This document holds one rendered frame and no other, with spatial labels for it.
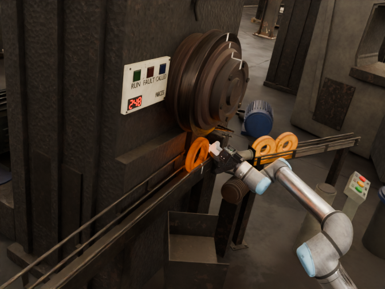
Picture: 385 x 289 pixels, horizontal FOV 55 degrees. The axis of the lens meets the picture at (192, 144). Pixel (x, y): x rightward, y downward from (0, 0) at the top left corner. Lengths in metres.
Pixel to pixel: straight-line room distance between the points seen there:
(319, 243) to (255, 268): 0.93
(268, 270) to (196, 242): 0.97
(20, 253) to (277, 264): 1.49
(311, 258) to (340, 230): 0.15
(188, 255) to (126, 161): 0.43
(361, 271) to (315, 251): 1.22
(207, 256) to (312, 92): 3.15
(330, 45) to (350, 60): 0.28
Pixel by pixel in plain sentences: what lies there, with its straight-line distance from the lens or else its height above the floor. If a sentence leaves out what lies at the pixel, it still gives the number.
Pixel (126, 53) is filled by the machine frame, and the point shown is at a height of 1.28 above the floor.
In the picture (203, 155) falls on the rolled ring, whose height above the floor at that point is 0.73.
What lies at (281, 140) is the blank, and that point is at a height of 0.76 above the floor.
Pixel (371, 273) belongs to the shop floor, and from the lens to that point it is 2.77.
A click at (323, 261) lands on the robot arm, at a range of 1.55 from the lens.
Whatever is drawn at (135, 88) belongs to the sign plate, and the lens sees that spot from 1.38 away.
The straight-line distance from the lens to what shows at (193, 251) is 1.50.
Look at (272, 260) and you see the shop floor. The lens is 2.51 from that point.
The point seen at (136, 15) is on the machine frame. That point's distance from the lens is 1.33.
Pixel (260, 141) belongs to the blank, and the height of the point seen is 0.76.
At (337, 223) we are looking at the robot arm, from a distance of 1.58.
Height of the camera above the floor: 1.61
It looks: 26 degrees down
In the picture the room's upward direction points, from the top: 10 degrees clockwise
